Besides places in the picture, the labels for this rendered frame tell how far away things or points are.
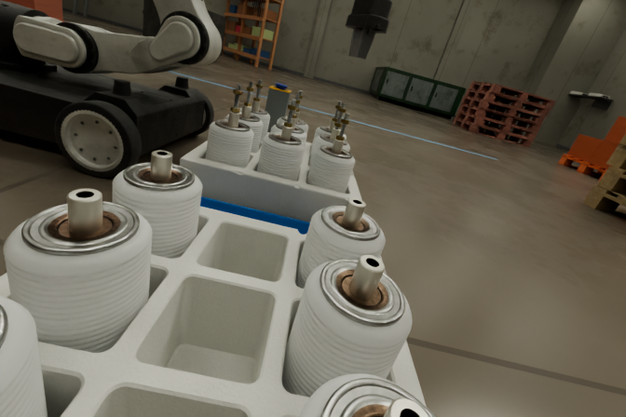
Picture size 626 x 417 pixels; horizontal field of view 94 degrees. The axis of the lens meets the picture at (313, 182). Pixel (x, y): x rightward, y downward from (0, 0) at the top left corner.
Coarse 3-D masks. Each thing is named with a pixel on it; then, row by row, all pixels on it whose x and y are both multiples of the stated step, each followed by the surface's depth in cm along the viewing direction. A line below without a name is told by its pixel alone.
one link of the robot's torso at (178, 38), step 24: (72, 24) 86; (168, 24) 82; (192, 24) 82; (96, 48) 89; (120, 48) 89; (144, 48) 85; (168, 48) 84; (192, 48) 84; (72, 72) 91; (96, 72) 92; (120, 72) 91; (144, 72) 90
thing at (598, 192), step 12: (624, 144) 193; (612, 156) 201; (624, 156) 194; (612, 168) 196; (624, 168) 195; (612, 180) 195; (624, 180) 192; (600, 192) 200; (612, 192) 194; (624, 192) 195; (588, 204) 207; (600, 204) 200; (612, 204) 200; (624, 204) 184; (624, 216) 203
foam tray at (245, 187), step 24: (192, 168) 60; (216, 168) 60; (240, 168) 62; (216, 192) 62; (240, 192) 62; (264, 192) 62; (288, 192) 62; (312, 192) 62; (336, 192) 64; (288, 216) 64
